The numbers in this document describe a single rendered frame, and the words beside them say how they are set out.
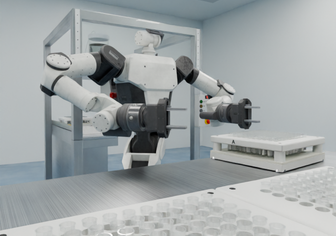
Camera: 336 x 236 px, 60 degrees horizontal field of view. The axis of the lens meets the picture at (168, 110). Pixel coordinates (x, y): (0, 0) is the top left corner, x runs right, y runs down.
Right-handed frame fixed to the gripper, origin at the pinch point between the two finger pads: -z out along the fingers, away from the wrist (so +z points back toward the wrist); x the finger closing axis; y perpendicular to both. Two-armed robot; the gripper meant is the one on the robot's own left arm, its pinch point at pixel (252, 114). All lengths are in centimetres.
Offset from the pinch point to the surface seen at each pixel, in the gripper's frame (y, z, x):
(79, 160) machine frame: 41, 110, 33
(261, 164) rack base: 27.3, -28.5, 11.5
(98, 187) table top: 70, -23, 13
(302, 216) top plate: 64, -65, 5
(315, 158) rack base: 8.6, -32.0, 11.3
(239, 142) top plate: 28.3, -21.6, 6.4
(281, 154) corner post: 25.8, -33.8, 8.2
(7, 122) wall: 70, 464, 30
